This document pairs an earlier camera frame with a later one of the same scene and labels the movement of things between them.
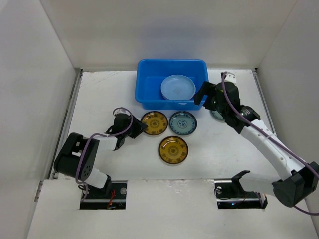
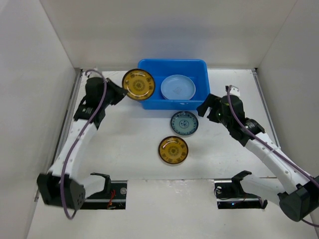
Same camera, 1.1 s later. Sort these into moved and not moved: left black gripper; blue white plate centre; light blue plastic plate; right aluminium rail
Moved: left black gripper
Not moved: blue white plate centre; light blue plastic plate; right aluminium rail
